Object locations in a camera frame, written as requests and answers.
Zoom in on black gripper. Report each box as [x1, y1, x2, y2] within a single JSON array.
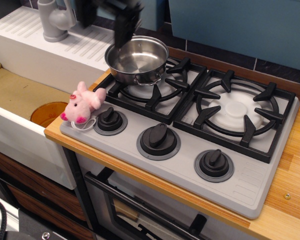
[[76, 0, 144, 49]]

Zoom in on stainless steel pan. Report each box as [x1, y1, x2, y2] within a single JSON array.
[[104, 35, 169, 86]]

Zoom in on black left stove knob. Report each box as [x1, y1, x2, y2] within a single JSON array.
[[93, 107, 128, 136]]

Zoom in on black stove knob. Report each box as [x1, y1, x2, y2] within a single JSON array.
[[136, 123, 181, 161], [93, 107, 128, 136], [194, 149, 235, 183]]

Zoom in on black middle stove knob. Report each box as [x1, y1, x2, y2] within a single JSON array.
[[136, 123, 181, 161]]

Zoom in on grey toy stove top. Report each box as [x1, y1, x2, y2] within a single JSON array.
[[59, 46, 300, 220]]

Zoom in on black right stove knob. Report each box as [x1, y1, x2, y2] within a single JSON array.
[[194, 149, 235, 183]]

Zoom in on grey toy faucet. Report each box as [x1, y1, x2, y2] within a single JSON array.
[[37, 0, 76, 43]]

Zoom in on pink stuffed pig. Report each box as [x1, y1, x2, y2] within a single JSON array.
[[60, 81, 107, 132]]

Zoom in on white toy sink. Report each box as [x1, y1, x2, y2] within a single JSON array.
[[0, 6, 114, 190]]

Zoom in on black left burner grate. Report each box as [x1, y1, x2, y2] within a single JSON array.
[[93, 57, 207, 125]]

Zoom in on black burner grate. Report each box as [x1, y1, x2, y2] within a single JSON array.
[[173, 69, 298, 163], [93, 57, 207, 125]]

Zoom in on black right burner grate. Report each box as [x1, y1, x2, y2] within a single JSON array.
[[173, 69, 298, 163]]

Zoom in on wooden drawer cabinet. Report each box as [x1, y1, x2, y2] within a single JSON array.
[[0, 152, 96, 240]]

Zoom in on oven door with handle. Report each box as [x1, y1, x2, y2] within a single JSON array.
[[83, 167, 237, 240]]

